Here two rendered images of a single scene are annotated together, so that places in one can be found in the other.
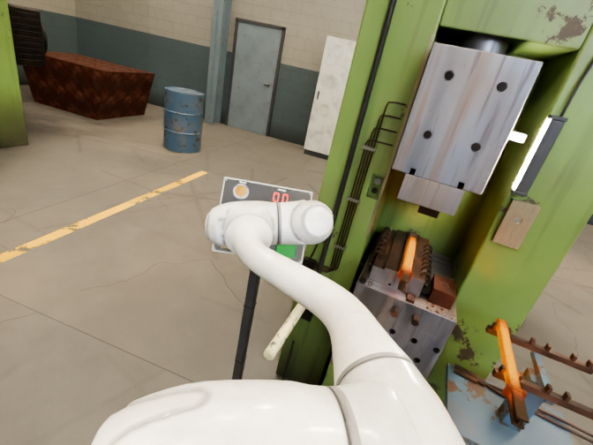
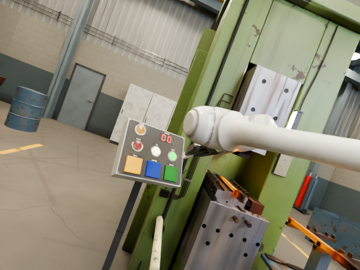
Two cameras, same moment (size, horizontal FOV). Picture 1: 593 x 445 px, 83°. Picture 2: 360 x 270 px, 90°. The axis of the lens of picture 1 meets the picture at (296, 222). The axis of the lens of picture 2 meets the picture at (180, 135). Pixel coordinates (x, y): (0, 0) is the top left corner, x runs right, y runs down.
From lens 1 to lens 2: 61 cm
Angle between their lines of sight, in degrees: 31
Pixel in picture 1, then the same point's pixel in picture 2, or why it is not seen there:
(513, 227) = (282, 165)
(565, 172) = not seen: hidden behind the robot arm
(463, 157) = not seen: hidden behind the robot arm
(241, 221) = (234, 114)
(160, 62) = (10, 73)
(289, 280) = (344, 143)
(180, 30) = (33, 59)
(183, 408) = not seen: outside the picture
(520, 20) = (282, 67)
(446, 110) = (262, 98)
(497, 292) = (275, 203)
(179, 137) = (22, 119)
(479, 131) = (277, 110)
